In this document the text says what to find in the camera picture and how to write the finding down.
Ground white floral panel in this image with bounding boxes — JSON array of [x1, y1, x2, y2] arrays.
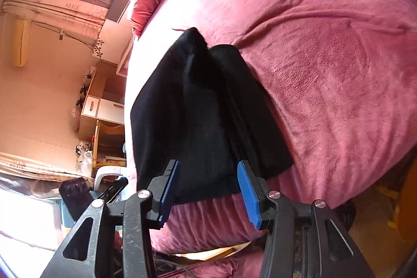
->
[[92, 19, 135, 76]]

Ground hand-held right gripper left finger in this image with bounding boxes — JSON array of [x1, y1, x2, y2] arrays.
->
[[39, 160, 181, 278]]

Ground wooden desk with drawer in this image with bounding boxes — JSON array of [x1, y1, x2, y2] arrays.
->
[[79, 63, 126, 136]]

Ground pink fleece blanket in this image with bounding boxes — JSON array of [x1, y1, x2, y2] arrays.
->
[[114, 0, 417, 278]]

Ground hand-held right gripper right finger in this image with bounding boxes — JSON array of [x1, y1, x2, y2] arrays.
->
[[237, 160, 372, 278]]

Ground wooden chair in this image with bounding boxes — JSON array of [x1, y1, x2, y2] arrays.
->
[[92, 120, 127, 168]]

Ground black pants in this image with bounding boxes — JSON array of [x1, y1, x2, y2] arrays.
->
[[130, 27, 294, 205]]

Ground wall air conditioner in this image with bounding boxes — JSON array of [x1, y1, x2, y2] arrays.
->
[[12, 19, 34, 67]]

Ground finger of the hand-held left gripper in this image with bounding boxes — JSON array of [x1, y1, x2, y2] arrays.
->
[[96, 176, 129, 203]]

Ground yellow wooden furniture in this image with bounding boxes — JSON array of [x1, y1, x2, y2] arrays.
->
[[375, 157, 417, 244]]

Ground white plastic bag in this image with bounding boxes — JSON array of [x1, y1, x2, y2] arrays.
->
[[76, 141, 94, 175]]

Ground white plastic stool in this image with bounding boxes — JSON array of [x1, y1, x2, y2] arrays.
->
[[94, 165, 124, 191]]

